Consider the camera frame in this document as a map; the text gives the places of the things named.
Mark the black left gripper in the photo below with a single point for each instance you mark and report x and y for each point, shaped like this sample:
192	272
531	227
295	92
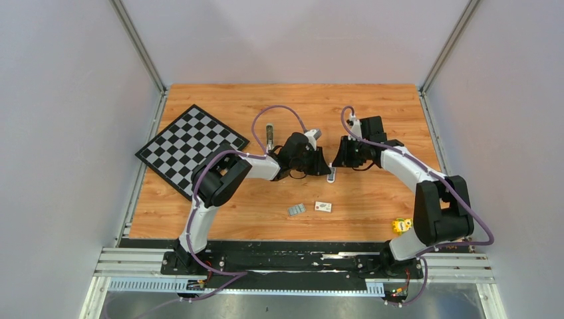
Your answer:
318	167

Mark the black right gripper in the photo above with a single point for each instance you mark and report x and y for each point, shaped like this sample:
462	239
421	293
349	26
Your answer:
343	159

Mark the white staple box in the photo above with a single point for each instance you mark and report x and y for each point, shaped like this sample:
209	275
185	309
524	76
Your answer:
323	206

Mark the white staple tray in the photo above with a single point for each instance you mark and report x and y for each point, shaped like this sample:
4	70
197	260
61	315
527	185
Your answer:
296	209

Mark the grey white stapler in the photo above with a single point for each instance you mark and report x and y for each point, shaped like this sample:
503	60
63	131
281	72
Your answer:
269	137

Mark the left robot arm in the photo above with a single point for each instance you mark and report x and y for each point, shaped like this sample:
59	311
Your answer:
216	180

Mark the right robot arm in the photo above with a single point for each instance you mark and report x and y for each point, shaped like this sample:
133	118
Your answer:
439	214

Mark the yellow green toy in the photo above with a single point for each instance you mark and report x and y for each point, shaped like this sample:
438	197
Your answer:
400	225

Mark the black white checkerboard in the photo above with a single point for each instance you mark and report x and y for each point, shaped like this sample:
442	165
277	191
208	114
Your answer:
184	144

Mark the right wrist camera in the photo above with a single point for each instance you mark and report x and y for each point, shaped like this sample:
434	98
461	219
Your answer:
354	127

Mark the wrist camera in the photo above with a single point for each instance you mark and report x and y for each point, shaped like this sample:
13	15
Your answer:
354	127
312	136

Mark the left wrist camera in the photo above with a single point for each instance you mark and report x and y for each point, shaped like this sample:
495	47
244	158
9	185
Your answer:
312	136

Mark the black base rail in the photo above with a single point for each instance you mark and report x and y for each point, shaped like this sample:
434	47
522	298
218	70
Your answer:
298	266

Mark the right aluminium frame post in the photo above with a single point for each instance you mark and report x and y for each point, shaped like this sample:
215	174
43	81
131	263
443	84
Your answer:
452	40

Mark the aluminium frame post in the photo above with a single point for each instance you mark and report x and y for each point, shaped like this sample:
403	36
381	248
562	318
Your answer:
452	40
137	42

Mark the left aluminium frame post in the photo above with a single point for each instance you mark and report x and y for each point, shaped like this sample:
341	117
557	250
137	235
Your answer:
137	42

